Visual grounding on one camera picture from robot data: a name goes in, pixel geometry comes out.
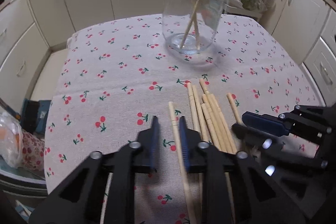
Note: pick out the bag of green vegetables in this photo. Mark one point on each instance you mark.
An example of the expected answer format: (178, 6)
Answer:
(254, 5)

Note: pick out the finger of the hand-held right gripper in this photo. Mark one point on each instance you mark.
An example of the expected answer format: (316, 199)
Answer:
(246, 132)
(262, 123)

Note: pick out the cherry print tablecloth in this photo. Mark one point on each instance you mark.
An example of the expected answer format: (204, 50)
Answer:
(118, 82)

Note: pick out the single wooden chopstick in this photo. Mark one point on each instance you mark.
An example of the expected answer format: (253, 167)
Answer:
(232, 106)
(195, 29)
(173, 121)

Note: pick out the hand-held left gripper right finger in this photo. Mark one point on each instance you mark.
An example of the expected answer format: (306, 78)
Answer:
(183, 145)

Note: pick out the bunch of wooden chopsticks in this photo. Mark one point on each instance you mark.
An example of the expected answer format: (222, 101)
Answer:
(210, 113)

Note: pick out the blue box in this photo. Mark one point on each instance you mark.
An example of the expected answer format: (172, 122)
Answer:
(38, 113)

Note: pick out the clear plastic bag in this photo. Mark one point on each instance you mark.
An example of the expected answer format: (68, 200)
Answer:
(9, 140)

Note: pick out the clear glass jar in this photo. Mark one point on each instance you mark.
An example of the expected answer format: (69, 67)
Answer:
(173, 29)

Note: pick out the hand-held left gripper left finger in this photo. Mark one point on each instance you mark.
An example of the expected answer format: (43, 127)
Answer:
(155, 134)

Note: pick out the cherry print cushion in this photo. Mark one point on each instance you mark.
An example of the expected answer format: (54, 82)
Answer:
(32, 150)

